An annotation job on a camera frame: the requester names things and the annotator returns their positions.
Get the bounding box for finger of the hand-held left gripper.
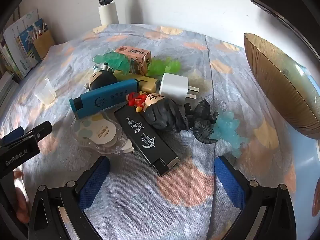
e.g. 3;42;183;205
0;127;25;146
24;121;52;140

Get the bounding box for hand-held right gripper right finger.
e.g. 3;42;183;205
214;155;297;240

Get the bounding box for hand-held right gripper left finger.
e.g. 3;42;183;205
28;156;111;240

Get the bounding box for clear measuring cup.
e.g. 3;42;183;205
34;78;57;105

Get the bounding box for clear correction tape dispenser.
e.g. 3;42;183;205
71;112;135;157

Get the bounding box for light blue translucent figurine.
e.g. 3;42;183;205
215;111;247;158

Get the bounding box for black dragon figurine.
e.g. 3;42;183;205
185;99;219;145

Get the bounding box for black lighter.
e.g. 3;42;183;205
114;104;180;177

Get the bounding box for blue lighter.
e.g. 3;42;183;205
69;79;139;120

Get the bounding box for round black-haired toy figure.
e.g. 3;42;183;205
85;64;118;92

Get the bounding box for red figurine with black hair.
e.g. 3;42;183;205
126;92;190;133

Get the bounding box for teal translucent figurine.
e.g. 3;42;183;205
93;51;132;75

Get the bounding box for gold ribbed glass bowl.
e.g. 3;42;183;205
244;32;320;139

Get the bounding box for white charger plug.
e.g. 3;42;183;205
160;73;197;105

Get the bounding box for tan lighter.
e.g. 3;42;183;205
130;74;158;93

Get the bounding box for pink carton box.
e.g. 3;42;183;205
114;45;152;77

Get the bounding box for light green translucent figurine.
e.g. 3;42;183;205
147;57;182;77

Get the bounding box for person's left hand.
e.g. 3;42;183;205
14;171;30;224

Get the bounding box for flat stack of books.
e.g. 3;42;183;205
0;72;19;113

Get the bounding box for leaf-patterned grey cloth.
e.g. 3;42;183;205
0;24;300;240

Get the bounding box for row of standing books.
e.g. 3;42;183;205
0;39;19;80

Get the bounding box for brown pen holder box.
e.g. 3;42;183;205
33;30;55;59

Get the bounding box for bunch of pens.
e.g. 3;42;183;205
32;22;49;39

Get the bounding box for white lamp pole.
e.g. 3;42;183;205
97;0;119;27

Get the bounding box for black monitor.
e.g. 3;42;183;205
251;0;320;53

